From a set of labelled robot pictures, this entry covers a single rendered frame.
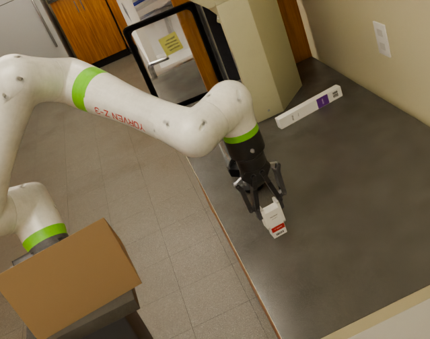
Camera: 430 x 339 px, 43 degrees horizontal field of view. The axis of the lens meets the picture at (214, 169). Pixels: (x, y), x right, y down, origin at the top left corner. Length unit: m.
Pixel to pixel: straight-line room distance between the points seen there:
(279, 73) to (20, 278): 1.18
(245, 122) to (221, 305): 1.62
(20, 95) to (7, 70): 0.06
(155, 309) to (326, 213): 1.60
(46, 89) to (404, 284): 0.95
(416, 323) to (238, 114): 0.62
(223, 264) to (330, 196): 1.49
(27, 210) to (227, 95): 0.68
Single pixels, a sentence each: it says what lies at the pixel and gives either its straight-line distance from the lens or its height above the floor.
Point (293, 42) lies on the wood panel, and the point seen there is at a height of 1.04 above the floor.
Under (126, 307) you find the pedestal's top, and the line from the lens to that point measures 1.57.
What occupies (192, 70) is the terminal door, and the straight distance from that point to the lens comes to 2.31.
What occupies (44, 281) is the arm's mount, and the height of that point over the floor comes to 1.10.
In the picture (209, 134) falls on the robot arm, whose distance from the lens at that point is 1.20.
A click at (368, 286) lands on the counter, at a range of 1.32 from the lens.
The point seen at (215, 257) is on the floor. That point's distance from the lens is 3.07.
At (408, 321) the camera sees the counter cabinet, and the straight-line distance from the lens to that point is 1.34.
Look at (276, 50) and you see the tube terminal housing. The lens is 2.11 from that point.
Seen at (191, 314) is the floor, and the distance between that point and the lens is 2.83.
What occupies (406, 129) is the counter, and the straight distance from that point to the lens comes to 1.81.
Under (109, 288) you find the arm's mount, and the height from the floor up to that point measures 0.98.
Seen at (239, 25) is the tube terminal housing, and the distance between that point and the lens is 1.98.
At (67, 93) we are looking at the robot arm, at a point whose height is 1.48.
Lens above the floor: 1.88
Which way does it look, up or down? 29 degrees down
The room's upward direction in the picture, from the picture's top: 23 degrees counter-clockwise
